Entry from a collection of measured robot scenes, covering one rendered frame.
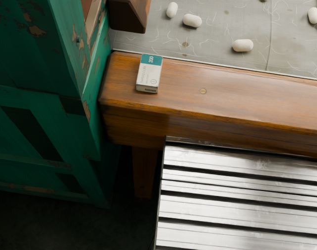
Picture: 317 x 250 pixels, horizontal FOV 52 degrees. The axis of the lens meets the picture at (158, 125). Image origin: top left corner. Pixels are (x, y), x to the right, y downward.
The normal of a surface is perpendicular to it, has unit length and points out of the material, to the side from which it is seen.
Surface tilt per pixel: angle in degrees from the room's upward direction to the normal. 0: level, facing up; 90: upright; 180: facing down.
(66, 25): 90
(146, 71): 0
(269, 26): 0
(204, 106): 0
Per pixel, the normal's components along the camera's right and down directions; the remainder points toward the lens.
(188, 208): 0.05, -0.42
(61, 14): 0.99, 0.14
